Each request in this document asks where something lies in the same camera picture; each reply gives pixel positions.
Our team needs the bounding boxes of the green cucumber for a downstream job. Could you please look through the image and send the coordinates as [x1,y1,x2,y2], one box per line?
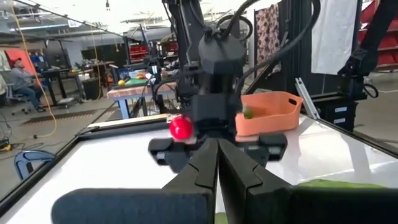
[214,178,389,224]

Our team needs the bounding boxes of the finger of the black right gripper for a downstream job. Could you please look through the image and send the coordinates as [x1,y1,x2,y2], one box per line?
[147,138,200,174]
[259,133,289,162]

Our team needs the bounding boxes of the blue chair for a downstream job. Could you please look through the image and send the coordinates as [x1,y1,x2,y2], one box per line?
[14,149,57,182]

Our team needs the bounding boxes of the green lime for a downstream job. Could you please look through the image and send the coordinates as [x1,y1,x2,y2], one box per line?
[242,105,254,120]

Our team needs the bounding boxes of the red storage bins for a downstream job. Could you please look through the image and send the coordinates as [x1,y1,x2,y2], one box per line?
[128,42,180,65]

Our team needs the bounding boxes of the red tomato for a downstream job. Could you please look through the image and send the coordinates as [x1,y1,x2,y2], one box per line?
[169,114,195,141]

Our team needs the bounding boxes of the black bin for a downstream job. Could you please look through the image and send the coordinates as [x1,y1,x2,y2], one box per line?
[81,77,104,101]

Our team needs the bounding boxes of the black table frame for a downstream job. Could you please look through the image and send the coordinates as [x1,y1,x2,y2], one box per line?
[0,111,398,215]

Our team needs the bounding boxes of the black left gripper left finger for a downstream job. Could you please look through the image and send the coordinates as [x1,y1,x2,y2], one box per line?
[51,138,220,224]

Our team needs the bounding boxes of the red shelf bins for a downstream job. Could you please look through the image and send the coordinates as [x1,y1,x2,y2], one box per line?
[358,0,398,72]

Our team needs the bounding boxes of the silver aluminium bar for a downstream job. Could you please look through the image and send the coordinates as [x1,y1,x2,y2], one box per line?
[294,77,321,121]

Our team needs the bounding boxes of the white hanging cloth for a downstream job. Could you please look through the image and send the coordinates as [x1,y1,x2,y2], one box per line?
[310,0,359,76]

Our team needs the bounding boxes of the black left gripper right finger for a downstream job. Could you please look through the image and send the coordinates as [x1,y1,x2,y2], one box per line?
[218,138,398,224]

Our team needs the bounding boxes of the thick black cable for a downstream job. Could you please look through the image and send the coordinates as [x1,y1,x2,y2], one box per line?
[234,0,322,97]

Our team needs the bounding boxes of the orange plastic basket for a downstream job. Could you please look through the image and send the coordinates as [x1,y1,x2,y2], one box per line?
[235,90,304,138]

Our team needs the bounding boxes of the red panel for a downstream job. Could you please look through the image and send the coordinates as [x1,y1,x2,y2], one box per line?
[4,48,35,75]

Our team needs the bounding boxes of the brown patterned curtain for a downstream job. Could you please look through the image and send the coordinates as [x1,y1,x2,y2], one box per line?
[254,2,282,74]

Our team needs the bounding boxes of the black box white labels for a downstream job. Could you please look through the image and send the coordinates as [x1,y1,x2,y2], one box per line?
[310,91,369,133]

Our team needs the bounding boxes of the person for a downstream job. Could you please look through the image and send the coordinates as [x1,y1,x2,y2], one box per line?
[8,57,47,113]

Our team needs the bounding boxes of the green mat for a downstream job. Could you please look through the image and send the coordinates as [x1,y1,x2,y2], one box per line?
[124,78,149,87]

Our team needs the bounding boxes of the wooden table blue legs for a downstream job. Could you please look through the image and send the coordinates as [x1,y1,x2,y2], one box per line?
[106,81,178,121]

